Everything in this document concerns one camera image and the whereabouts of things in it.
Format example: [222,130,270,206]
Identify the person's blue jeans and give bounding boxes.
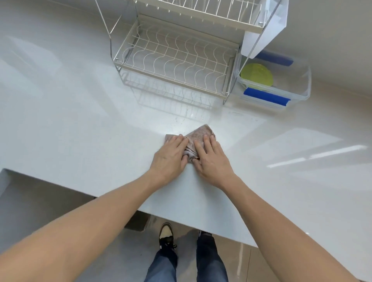
[144,231,229,282]

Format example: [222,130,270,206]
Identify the person's left black sneaker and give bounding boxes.
[158,222,177,251]

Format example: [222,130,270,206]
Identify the pinkish grey cleaning cloth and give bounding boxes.
[165,124,215,163]

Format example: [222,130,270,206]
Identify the person's right forearm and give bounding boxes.
[224,174,361,282]

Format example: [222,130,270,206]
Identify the person's left forearm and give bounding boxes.
[0,170,159,282]

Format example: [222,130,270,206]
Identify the person's left hand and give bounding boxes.
[148,134,189,186]

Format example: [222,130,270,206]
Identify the person's right hand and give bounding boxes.
[191,134,236,189]

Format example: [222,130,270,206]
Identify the silver wire dish rack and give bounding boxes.
[94,0,282,105]

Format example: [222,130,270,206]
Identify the white plastic utensil holder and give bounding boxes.
[240,0,290,59]

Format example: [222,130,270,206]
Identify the clear plastic container blue handles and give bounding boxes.
[234,50,312,108]

